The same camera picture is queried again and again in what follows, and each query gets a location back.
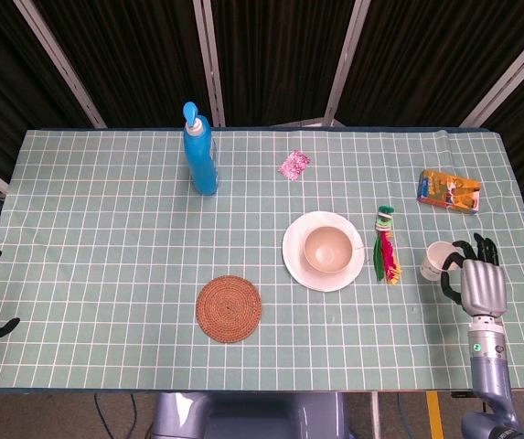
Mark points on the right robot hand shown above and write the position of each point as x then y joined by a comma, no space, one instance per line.
481,283

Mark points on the small white cup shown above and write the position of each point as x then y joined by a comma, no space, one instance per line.
435,263

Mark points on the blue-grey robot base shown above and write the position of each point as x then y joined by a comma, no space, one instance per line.
248,416

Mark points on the beige bowl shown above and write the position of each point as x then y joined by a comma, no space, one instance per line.
328,251

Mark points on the white plate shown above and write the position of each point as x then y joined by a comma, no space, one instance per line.
302,270

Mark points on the orange snack box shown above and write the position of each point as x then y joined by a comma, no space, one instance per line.
449,191

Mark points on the green red yellow tassel toy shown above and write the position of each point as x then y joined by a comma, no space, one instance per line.
386,256

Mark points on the green checked tablecloth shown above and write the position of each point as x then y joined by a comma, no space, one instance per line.
106,228

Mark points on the pink glitter packet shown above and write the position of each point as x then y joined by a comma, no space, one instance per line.
294,165

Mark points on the round woven rattan coaster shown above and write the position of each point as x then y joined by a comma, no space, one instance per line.
229,309

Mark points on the blue pump dispenser bottle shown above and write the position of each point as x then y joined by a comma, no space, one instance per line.
201,160

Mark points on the black folding screen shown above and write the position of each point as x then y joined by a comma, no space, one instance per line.
270,59

